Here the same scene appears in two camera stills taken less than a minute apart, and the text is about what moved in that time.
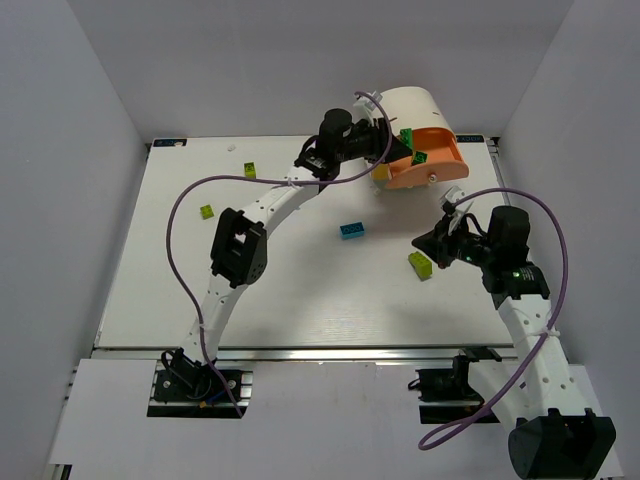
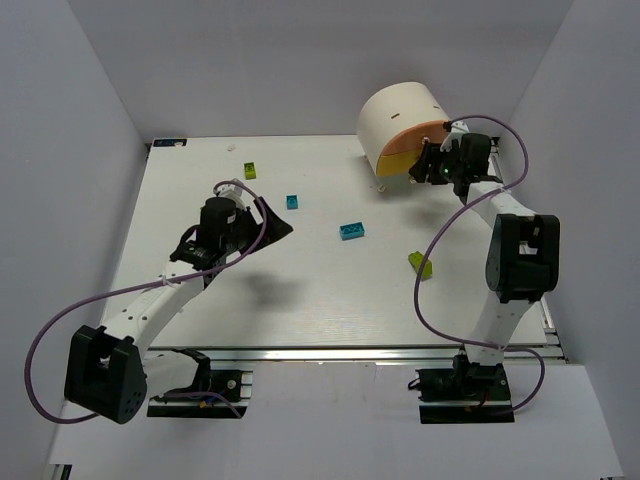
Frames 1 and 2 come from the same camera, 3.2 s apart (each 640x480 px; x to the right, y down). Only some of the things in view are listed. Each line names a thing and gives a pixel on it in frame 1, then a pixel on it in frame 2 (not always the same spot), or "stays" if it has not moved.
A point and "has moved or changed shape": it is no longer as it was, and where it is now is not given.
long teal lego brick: x=352 y=230 stays
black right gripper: x=445 y=245 to x=432 y=163
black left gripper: x=382 y=138 to x=251 y=225
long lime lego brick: x=421 y=264 stays
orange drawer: x=435 y=156 has moved or changed shape
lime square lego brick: x=250 y=170 stays
